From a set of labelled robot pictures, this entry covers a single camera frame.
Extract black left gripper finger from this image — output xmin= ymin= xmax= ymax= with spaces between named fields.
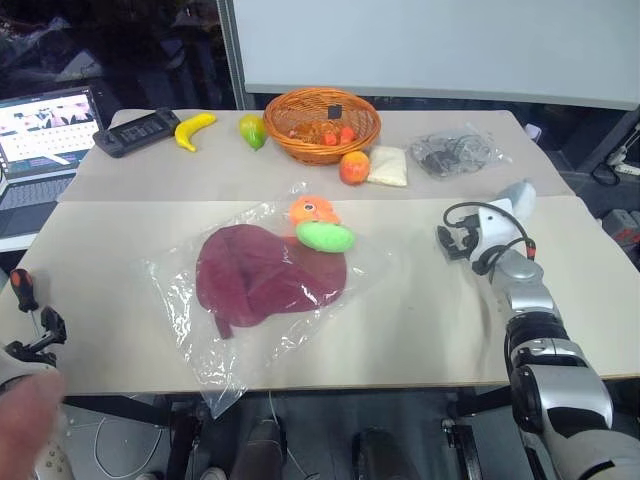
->
xmin=4 ymin=340 xmax=37 ymax=362
xmin=39 ymin=306 xmax=68 ymax=348

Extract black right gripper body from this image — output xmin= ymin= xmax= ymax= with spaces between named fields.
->
xmin=448 ymin=218 xmax=477 ymax=263

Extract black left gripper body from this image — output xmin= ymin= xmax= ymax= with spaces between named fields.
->
xmin=28 ymin=342 xmax=59 ymax=367

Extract green plush toy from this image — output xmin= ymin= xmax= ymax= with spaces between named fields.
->
xmin=295 ymin=220 xmax=357 ymax=255

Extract clear plastic bag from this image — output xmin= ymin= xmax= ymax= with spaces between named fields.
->
xmin=131 ymin=181 xmax=397 ymax=420

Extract orange plush toy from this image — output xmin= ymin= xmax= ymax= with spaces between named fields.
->
xmin=288 ymin=195 xmax=343 ymax=227

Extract dark red cloth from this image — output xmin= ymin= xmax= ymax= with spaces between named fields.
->
xmin=195 ymin=224 xmax=349 ymax=341

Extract grey shark plush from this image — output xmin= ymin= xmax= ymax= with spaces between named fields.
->
xmin=496 ymin=180 xmax=538 ymax=219

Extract white cloth pouch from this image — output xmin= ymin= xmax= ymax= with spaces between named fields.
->
xmin=366 ymin=145 xmax=409 ymax=188

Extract orange red toy peach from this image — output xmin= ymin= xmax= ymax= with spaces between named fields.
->
xmin=339 ymin=151 xmax=372 ymax=187

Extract orange wicker basket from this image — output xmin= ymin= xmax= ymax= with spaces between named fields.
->
xmin=263 ymin=87 xmax=383 ymax=166

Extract grey red boxes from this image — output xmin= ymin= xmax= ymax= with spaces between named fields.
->
xmin=598 ymin=206 xmax=640 ymax=247

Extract white power strip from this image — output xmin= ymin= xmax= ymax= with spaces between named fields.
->
xmin=605 ymin=148 xmax=640 ymax=177

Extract open laptop computer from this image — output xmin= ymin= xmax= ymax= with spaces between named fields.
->
xmin=0 ymin=86 xmax=105 ymax=251

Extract large white board panel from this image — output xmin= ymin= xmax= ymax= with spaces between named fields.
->
xmin=231 ymin=0 xmax=640 ymax=112

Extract black handheld game console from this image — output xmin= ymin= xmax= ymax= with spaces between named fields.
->
xmin=92 ymin=107 xmax=182 ymax=159

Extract dark rounded shape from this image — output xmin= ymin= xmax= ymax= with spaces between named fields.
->
xmin=351 ymin=426 xmax=417 ymax=480
xmin=232 ymin=418 xmax=287 ymax=480

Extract green yellow toy mango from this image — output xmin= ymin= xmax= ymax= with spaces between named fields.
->
xmin=237 ymin=113 xmax=268 ymax=152

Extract yellow toy banana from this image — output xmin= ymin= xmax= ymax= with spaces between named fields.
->
xmin=173 ymin=112 xmax=218 ymax=154

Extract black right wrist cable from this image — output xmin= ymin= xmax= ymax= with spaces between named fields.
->
xmin=442 ymin=200 xmax=538 ymax=275

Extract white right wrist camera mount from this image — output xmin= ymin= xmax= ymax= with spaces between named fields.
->
xmin=468 ymin=198 xmax=522 ymax=262

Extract orange black handled screwdriver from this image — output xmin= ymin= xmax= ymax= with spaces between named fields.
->
xmin=9 ymin=268 xmax=45 ymax=352

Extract clear bag of black cables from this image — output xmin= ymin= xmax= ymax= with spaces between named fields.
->
xmin=405 ymin=123 xmax=512 ymax=180

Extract thin white floor cable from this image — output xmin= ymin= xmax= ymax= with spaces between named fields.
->
xmin=92 ymin=413 xmax=167 ymax=480

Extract grey metal post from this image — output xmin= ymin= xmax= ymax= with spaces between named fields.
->
xmin=216 ymin=0 xmax=247 ymax=110

